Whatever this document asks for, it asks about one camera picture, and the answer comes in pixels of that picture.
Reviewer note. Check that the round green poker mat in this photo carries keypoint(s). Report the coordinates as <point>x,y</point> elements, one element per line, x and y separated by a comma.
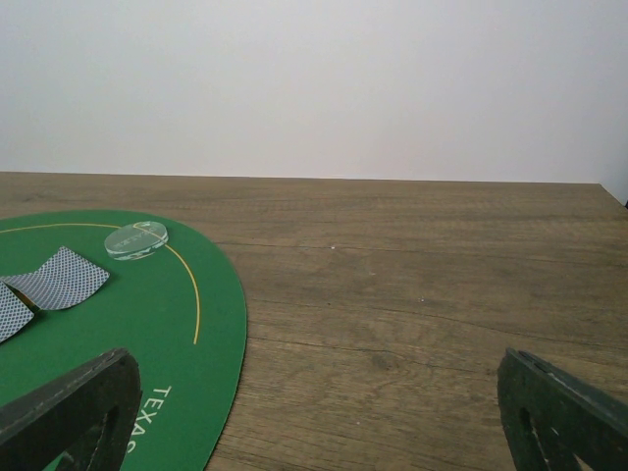
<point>179,311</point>

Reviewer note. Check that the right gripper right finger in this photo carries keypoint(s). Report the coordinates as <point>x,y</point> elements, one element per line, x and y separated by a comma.
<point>554,421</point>

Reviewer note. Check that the clear acrylic dealer button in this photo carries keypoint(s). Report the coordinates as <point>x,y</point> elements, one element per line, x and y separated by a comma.
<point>136,240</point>

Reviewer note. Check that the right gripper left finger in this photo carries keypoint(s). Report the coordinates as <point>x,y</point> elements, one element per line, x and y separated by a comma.
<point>81,420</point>

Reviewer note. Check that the face-down community card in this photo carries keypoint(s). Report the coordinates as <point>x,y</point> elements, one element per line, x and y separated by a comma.
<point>16,311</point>

